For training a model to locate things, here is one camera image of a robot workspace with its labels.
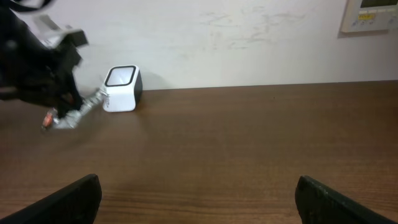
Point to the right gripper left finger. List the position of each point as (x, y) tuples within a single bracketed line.
[(78, 202)]

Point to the white barcode scanner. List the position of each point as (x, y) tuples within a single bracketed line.
[(123, 87)]

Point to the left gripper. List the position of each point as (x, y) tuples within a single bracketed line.
[(35, 72)]

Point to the wall control panel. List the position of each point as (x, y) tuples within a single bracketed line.
[(369, 16)]

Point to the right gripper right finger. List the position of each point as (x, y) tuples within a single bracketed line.
[(319, 204)]

